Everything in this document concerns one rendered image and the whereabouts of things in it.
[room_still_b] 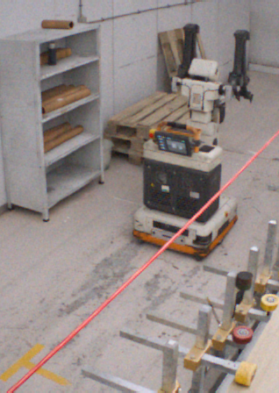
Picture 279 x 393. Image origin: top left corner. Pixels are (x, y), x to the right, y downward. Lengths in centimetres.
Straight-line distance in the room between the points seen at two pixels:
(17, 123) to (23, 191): 61
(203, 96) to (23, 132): 147
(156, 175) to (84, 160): 143
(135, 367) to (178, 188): 145
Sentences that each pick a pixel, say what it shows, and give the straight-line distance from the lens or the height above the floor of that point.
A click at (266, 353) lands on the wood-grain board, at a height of 90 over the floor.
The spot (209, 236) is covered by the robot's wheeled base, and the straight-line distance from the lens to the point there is 419.
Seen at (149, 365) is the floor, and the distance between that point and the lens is 330.
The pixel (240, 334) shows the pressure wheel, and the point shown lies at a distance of 214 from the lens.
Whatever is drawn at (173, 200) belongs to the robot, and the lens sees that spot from 416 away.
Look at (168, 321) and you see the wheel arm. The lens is 226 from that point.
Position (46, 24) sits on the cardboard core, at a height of 160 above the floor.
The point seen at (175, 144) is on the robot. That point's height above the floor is 88.
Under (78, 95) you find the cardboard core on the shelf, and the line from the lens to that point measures 487.
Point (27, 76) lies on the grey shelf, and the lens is 439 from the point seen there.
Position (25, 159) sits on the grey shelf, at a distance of 465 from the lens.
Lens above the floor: 228
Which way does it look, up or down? 26 degrees down
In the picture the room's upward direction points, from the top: straight up
